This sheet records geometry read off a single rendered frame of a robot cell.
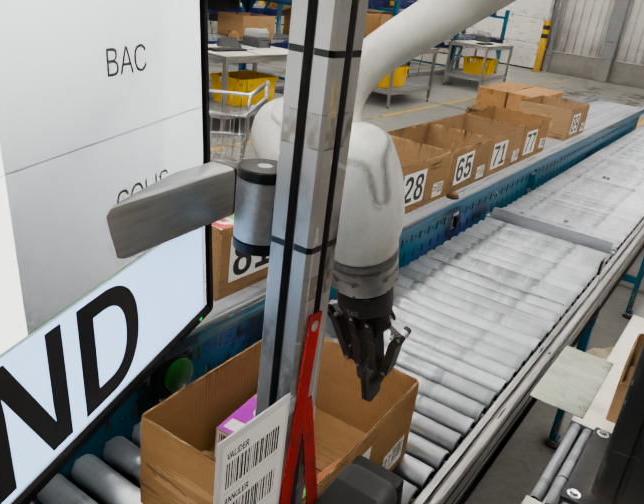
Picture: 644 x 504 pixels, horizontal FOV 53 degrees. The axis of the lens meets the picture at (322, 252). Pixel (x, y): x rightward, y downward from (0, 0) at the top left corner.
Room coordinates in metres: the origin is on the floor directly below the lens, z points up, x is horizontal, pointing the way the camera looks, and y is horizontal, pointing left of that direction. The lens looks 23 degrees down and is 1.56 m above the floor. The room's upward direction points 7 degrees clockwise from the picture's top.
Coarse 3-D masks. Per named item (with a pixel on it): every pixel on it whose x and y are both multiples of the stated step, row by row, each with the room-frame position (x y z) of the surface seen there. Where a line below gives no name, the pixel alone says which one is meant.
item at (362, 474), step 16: (352, 464) 0.54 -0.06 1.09; (368, 464) 0.54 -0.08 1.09; (336, 480) 0.51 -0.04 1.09; (352, 480) 0.52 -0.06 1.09; (368, 480) 0.52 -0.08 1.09; (384, 480) 0.52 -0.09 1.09; (400, 480) 0.53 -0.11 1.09; (320, 496) 0.49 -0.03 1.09; (336, 496) 0.49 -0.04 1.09; (352, 496) 0.49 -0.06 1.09; (368, 496) 0.49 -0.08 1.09; (384, 496) 0.50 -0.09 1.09; (400, 496) 0.52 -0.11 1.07
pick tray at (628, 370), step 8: (640, 336) 1.40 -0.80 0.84; (640, 344) 1.40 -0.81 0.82; (632, 352) 1.33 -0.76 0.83; (640, 352) 1.40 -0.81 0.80; (632, 360) 1.40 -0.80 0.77; (624, 368) 1.22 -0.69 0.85; (632, 368) 1.39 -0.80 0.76; (624, 376) 1.33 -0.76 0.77; (624, 384) 1.16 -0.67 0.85; (616, 392) 1.17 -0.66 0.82; (624, 392) 1.16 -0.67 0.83; (616, 400) 1.16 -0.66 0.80; (616, 408) 1.16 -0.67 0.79; (608, 416) 1.17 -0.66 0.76; (616, 416) 1.16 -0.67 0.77
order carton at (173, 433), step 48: (192, 384) 0.88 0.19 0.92; (240, 384) 0.99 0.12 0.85; (336, 384) 1.05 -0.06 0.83; (384, 384) 1.00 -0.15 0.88; (144, 432) 0.78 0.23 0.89; (192, 432) 0.88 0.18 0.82; (336, 432) 1.00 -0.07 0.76; (384, 432) 0.86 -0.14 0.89; (144, 480) 0.78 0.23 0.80; (192, 480) 0.72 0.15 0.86
